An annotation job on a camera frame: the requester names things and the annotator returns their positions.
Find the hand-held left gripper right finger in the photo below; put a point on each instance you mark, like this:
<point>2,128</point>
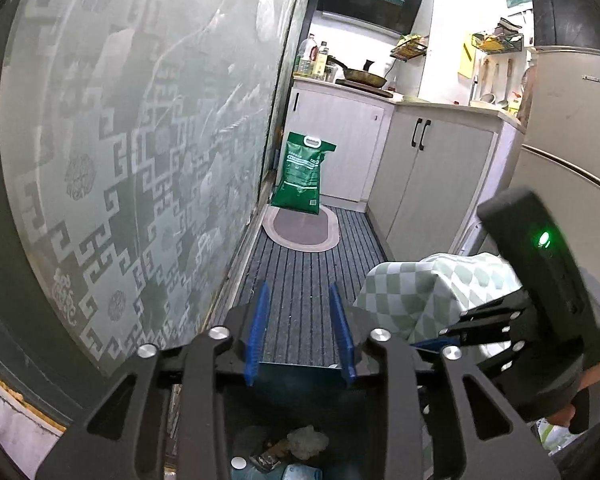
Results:
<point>341,335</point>

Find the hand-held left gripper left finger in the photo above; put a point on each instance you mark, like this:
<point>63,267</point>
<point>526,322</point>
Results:
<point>257,332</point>

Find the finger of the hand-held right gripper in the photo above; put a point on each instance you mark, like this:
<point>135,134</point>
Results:
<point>480,337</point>
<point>500,312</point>

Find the dark blue trash bin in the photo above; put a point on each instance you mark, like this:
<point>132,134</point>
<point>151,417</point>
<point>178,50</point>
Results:
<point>300,395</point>

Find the white plastic bag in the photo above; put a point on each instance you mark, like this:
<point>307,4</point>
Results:
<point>307,442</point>

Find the brown wrapper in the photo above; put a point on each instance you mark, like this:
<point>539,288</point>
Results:
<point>279,446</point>

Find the black wrapper with barcode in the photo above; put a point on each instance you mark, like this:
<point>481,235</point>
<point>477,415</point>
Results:
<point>262,462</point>

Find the blue cartoon tissue packet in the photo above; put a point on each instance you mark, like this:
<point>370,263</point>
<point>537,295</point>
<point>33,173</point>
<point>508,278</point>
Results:
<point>300,473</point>

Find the striped grey floor mat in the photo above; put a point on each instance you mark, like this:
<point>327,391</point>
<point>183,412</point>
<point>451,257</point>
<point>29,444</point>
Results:
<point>300,285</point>

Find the green checkered tablecloth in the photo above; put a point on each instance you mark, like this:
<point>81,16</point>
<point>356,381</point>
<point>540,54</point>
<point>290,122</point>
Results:
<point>405,290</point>

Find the oval grey floor mat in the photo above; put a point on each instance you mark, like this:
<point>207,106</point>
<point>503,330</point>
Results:
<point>302,227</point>

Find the crinkled plastic bag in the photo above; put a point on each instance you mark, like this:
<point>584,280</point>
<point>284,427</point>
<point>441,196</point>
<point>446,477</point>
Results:
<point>552,435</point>

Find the beige refrigerator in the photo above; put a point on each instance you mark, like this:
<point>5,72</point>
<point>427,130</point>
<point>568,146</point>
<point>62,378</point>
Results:
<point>570,110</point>

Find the green rice bag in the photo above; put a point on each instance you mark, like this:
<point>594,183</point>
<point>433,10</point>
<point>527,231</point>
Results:
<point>302,175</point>

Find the white stove cabinet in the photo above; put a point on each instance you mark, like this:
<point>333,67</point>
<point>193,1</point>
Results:
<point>340,140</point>

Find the frosted patterned glass door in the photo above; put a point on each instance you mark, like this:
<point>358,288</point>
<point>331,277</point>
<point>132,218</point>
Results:
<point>155,135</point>

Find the yellow hanging cloth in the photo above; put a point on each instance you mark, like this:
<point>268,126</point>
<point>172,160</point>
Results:
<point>466,57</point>

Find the black cooktop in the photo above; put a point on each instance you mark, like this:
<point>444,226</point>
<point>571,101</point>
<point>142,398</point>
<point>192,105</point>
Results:
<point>365,90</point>

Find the black appliance on refrigerator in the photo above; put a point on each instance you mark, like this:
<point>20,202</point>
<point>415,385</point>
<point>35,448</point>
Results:
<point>570,17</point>

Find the frying pan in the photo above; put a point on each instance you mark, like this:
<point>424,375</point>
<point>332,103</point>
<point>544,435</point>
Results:
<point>365,77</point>

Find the yellow oil bottle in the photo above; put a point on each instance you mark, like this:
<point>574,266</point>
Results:
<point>321,62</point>

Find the clear bottle with red label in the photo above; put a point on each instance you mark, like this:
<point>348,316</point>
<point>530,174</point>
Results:
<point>307,55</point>

